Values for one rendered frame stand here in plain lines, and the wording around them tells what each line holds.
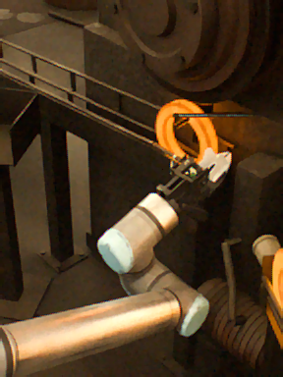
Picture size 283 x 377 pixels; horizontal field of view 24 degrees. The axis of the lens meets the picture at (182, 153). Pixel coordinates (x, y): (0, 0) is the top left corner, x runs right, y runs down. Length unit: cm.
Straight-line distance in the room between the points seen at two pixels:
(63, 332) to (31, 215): 146
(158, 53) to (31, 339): 64
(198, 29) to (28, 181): 161
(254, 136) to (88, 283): 98
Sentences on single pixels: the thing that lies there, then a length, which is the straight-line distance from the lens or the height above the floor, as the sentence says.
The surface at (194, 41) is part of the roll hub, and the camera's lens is 129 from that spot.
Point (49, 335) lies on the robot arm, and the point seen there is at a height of 76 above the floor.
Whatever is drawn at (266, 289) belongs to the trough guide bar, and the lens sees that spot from 133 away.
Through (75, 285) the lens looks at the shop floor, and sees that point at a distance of 227.
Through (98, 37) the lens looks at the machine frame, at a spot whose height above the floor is 86.
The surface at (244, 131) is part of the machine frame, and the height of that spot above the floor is 81.
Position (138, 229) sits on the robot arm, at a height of 72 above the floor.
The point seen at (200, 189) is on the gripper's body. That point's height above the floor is 73.
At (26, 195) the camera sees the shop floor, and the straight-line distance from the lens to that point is 268.
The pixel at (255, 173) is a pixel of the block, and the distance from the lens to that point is 141.
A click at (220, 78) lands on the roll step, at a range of 136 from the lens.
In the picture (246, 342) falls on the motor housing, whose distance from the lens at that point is 145.
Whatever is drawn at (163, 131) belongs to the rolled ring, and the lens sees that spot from 163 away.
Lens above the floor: 160
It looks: 33 degrees down
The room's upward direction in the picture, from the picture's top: 3 degrees clockwise
